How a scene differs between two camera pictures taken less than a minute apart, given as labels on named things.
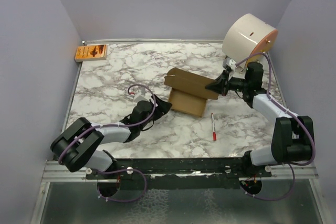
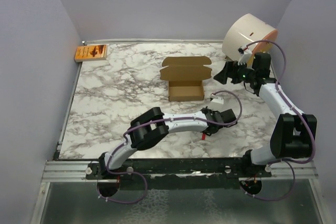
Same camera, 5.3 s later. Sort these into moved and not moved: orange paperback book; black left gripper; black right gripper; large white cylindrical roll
Moved: black left gripper; black right gripper
Not moved: large white cylindrical roll; orange paperback book
